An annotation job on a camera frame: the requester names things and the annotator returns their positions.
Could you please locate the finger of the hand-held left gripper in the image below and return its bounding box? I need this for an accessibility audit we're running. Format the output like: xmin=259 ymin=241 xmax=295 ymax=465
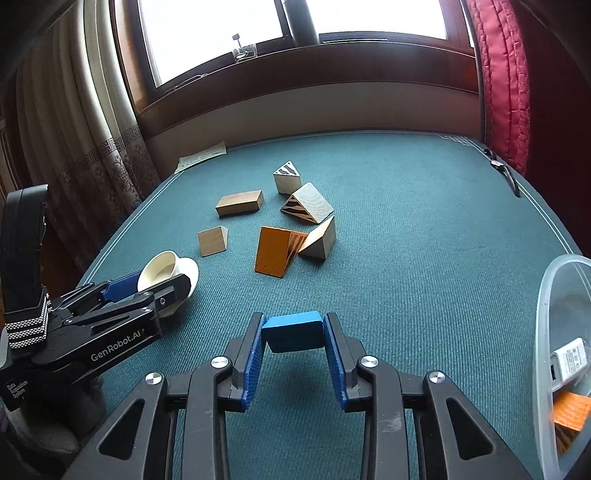
xmin=50 ymin=271 xmax=145 ymax=317
xmin=65 ymin=273 xmax=193 ymax=326

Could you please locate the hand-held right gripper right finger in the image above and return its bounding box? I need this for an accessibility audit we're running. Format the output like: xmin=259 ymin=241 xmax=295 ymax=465
xmin=322 ymin=312 xmax=534 ymax=480

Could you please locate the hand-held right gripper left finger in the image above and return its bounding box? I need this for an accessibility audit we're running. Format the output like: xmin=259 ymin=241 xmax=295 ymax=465
xmin=62 ymin=312 xmax=266 ymax=480

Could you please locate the white plastic cup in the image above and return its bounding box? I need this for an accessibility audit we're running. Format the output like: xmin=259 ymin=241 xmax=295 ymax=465
xmin=137 ymin=250 xmax=199 ymax=319

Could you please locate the blue wooden block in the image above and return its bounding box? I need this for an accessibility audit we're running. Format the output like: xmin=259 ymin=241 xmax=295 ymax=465
xmin=261 ymin=311 xmax=324 ymax=354

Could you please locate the plain wooden wedge block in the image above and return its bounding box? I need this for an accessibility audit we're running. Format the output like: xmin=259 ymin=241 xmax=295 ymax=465
xmin=198 ymin=226 xmax=229 ymax=258

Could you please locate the large orange wedge block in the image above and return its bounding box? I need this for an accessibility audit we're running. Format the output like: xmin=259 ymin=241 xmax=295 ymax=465
xmin=254 ymin=226 xmax=309 ymax=278

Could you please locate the rectangular wooden block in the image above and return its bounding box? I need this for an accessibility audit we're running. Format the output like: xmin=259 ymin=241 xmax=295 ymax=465
xmin=215 ymin=189 xmax=264 ymax=219

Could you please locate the plain beige triangle block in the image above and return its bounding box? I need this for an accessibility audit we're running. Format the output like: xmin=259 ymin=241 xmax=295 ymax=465
xmin=298 ymin=215 xmax=336 ymax=263

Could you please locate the tiger-striped wooden triangle block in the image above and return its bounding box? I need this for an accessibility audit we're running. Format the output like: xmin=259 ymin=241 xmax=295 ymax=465
xmin=280 ymin=182 xmax=335 ymax=226

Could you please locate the white zebra-striped triangle block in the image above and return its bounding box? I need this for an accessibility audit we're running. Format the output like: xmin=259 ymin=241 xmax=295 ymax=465
xmin=273 ymin=160 xmax=302 ymax=196

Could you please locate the clear plastic container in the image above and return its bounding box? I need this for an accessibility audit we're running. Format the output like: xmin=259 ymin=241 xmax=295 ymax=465
xmin=531 ymin=255 xmax=591 ymax=480

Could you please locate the white usb charger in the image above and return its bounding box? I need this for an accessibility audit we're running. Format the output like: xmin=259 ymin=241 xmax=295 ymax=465
xmin=549 ymin=337 xmax=588 ymax=394

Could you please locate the small orange wedge block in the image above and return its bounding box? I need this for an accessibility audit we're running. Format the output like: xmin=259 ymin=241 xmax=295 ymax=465
xmin=551 ymin=391 xmax=591 ymax=457

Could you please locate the person's left hand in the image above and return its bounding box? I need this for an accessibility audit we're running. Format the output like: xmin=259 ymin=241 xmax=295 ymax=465
xmin=0 ymin=375 xmax=107 ymax=480

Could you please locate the paper sheet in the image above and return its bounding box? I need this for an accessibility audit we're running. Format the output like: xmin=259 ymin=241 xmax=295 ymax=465
xmin=174 ymin=141 xmax=227 ymax=175

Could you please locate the beige patterned curtain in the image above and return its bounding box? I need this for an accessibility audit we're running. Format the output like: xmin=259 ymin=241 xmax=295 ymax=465
xmin=0 ymin=0 xmax=160 ymax=274

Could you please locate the small glass on windowsill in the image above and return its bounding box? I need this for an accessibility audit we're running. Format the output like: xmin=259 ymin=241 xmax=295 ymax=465
xmin=232 ymin=32 xmax=258 ymax=61

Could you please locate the wristwatch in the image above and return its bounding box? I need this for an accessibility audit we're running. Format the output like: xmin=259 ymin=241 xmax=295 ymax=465
xmin=482 ymin=147 xmax=522 ymax=199

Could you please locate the red quilted curtain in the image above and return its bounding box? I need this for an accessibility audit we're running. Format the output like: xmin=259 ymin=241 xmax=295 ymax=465
xmin=464 ymin=0 xmax=591 ymax=259

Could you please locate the wooden window frame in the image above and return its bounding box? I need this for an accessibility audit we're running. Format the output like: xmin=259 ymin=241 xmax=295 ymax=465
xmin=111 ymin=0 xmax=481 ymax=139

